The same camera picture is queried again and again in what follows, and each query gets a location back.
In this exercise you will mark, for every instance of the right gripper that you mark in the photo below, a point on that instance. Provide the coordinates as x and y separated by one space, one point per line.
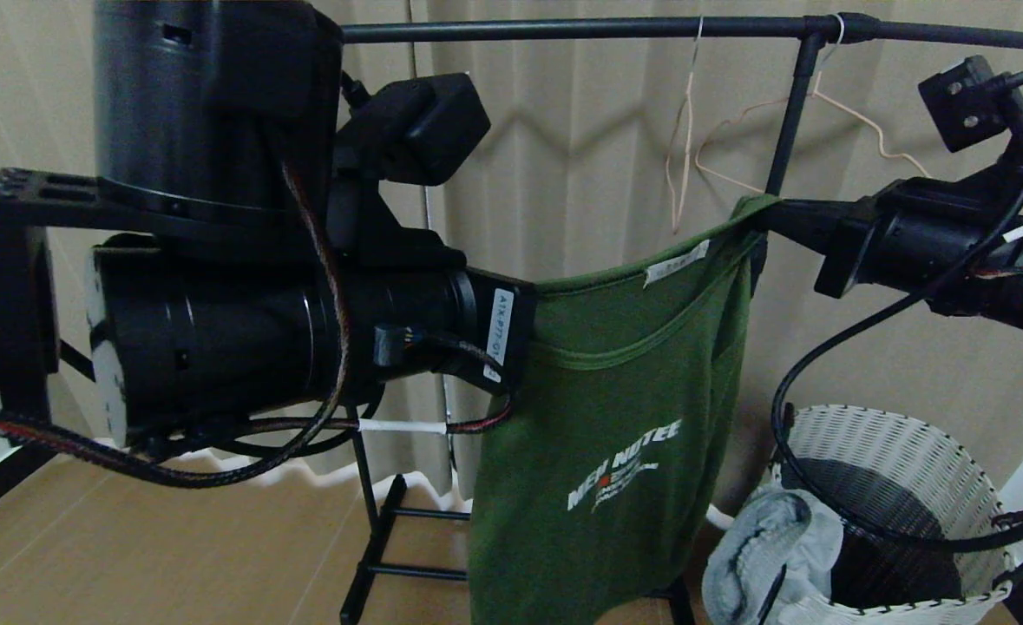
936 234

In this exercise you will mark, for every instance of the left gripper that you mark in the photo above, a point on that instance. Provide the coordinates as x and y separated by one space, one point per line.
242 338

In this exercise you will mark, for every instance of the pink clothes hanger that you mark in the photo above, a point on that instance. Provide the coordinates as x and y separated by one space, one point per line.
689 104
845 108

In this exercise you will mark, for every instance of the green printed shirt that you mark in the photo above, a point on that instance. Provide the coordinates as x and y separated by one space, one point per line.
615 391

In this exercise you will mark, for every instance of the white laundry basket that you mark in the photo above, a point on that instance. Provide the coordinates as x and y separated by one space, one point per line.
927 451

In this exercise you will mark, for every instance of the black clothes rack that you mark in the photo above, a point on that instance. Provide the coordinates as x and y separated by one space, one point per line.
563 30

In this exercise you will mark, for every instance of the pale grey garment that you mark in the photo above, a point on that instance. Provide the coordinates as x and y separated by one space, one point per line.
763 555

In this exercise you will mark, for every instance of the beige curtain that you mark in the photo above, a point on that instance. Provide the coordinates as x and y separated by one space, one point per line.
563 156

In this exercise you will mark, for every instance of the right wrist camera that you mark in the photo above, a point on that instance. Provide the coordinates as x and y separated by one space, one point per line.
962 104

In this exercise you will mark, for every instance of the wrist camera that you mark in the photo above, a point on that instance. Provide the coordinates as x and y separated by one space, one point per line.
962 104
424 130

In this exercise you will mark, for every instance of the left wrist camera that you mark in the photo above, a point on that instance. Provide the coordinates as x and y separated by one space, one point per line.
424 130

